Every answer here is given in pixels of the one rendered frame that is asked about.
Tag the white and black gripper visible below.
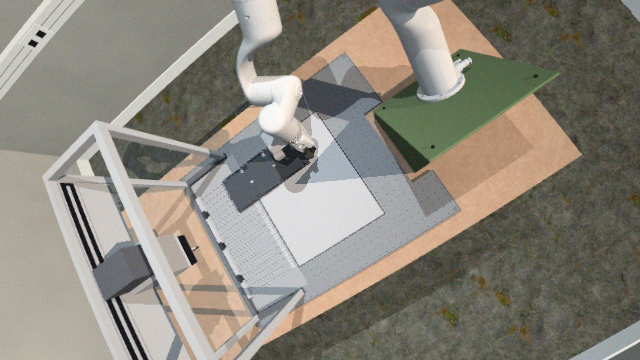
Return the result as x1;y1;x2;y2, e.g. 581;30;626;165
290;123;316;159

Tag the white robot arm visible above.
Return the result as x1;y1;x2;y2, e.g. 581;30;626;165
232;0;472;161

